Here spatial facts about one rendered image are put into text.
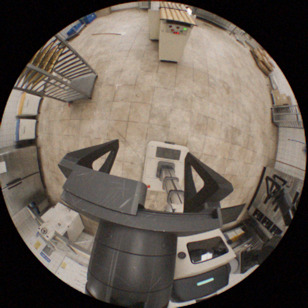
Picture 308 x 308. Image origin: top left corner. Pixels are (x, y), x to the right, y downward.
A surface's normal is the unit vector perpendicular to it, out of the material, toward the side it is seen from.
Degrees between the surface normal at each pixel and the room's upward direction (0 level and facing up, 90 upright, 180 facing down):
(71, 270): 90
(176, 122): 0
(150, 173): 0
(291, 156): 90
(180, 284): 90
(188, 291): 90
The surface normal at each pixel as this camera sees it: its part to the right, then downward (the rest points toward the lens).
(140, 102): 0.00, 0.18
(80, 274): 0.15, -0.97
